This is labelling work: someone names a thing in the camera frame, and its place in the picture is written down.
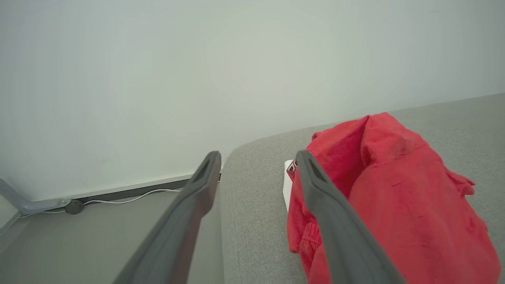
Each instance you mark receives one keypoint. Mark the grey fabric sofa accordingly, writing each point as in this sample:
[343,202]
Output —
[256,221]

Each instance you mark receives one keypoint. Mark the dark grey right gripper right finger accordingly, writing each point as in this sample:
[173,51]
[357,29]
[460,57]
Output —
[343,240]

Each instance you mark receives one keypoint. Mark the red garment with white stripes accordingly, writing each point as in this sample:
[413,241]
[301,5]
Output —
[410,205]

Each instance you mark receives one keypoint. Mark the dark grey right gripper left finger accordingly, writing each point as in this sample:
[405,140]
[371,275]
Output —
[177,232]

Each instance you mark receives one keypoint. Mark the grey partition frame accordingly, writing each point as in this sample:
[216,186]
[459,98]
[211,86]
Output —
[23,205]

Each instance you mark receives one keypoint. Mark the dark baseboard strip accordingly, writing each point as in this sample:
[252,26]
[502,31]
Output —
[134,192]

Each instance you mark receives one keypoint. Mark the white fabric piece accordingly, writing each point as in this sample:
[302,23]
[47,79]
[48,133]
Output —
[287,189]

